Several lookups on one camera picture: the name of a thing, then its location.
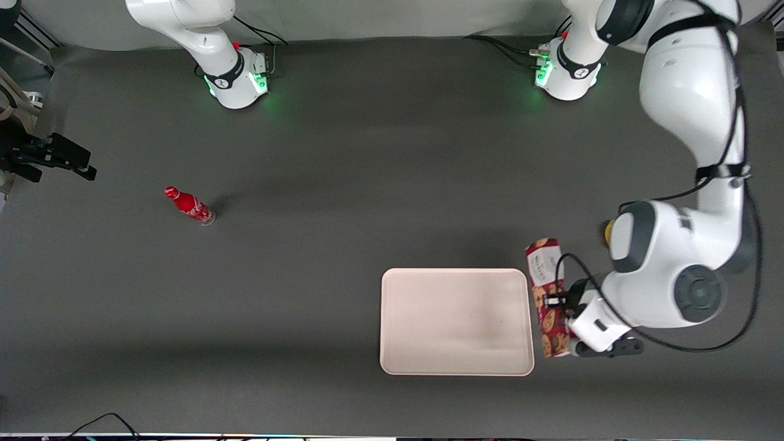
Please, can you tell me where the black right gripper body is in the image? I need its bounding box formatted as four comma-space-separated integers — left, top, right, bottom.
0, 116, 55, 184

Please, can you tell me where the red cookie box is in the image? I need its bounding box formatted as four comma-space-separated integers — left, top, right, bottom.
524, 237, 575, 360

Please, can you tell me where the beige rectangular tray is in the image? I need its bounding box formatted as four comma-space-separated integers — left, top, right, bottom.
380, 268, 535, 377

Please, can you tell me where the red cola bottle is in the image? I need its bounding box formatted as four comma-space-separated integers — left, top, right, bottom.
164, 186, 217, 226

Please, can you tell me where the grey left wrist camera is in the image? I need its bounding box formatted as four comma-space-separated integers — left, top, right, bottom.
573, 337, 646, 358

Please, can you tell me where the beige strap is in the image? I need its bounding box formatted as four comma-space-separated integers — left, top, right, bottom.
0, 66, 39, 133

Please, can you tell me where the aluminium frame rail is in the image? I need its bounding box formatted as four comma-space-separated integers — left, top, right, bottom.
11, 9, 63, 51

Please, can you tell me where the black right base cable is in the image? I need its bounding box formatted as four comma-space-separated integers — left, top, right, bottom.
232, 15, 289, 75

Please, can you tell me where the black base cable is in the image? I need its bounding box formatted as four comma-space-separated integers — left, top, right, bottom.
462, 34, 546, 57
232, 15, 289, 75
489, 42, 545, 69

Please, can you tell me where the black left base cable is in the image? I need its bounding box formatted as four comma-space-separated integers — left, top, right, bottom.
462, 34, 546, 57
489, 42, 545, 69

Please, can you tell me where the black table edge cable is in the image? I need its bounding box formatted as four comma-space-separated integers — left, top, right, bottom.
60, 412, 143, 441

